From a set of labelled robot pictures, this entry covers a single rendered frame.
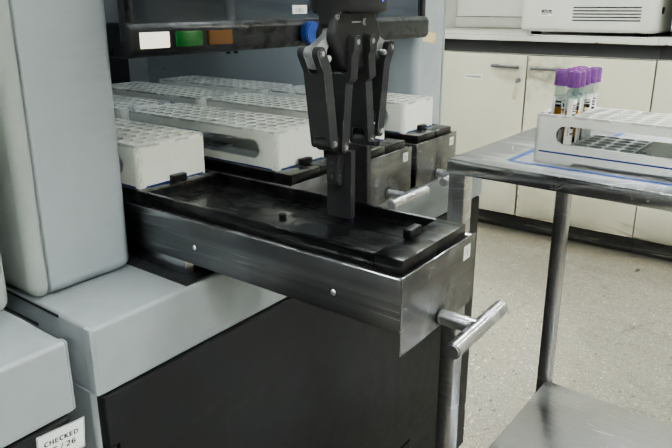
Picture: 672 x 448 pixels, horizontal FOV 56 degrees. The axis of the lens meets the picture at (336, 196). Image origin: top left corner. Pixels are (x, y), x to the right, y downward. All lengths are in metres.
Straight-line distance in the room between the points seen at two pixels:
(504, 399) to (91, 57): 1.46
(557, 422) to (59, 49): 1.04
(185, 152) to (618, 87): 2.28
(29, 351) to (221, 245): 0.19
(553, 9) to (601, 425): 1.97
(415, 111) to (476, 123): 2.01
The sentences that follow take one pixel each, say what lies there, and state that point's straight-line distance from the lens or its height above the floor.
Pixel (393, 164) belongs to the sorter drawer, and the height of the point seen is 0.79.
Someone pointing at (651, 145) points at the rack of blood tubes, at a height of 0.84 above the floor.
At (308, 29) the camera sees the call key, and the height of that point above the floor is 0.98.
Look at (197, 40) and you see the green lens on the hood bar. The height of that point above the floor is 0.98.
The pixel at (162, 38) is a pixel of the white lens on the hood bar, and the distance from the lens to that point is 0.70.
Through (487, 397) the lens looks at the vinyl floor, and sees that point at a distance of 1.85.
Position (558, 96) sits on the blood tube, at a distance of 0.86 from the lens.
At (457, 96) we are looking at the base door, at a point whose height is 0.61.
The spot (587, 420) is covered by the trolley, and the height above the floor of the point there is 0.28.
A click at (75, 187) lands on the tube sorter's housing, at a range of 0.68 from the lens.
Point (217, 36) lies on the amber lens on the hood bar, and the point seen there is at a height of 0.98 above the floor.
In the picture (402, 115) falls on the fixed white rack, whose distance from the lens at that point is 1.03.
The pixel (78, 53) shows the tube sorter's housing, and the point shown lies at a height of 0.97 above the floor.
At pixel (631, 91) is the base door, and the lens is 2.84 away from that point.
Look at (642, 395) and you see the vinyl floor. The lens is 2.00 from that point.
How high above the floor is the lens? 1.01
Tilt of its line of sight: 16 degrees down
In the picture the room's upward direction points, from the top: straight up
